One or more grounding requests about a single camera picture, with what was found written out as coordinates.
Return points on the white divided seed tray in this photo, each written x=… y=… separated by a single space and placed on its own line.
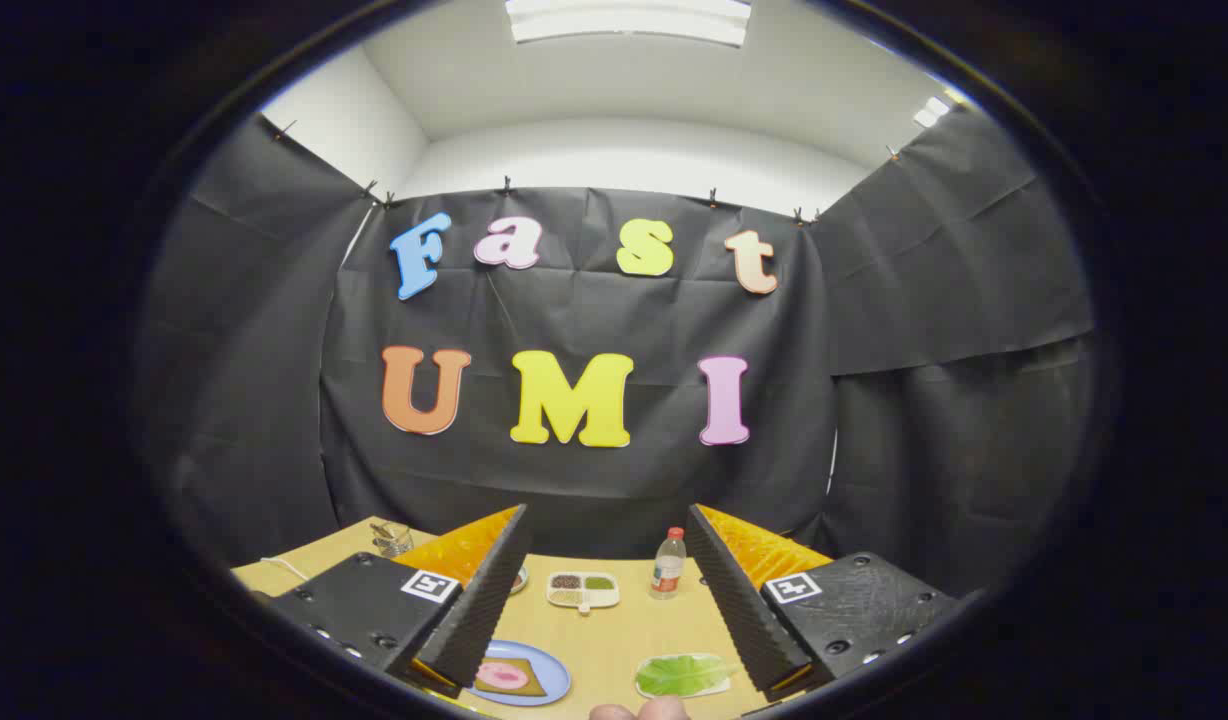
x=584 y=592

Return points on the brown bread slice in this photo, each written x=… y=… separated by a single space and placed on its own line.
x=529 y=688

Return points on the green lettuce leaf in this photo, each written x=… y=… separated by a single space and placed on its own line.
x=679 y=675

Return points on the large ceiling light panel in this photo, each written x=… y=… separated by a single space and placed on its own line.
x=629 y=20

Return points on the small ceiling light panel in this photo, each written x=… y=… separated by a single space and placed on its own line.
x=932 y=110

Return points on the pink ham slice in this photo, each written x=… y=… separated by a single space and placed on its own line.
x=502 y=677

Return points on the white square plate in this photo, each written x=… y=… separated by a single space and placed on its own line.
x=722 y=687

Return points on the clear red-capped water bottle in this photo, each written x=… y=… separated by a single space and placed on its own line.
x=667 y=570

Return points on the pale green round plate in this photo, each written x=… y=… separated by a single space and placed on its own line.
x=520 y=580

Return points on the blue round plate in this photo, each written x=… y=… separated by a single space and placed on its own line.
x=554 y=672

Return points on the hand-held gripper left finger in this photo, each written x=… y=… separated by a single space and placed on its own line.
x=484 y=610

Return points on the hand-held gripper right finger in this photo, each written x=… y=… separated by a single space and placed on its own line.
x=739 y=610

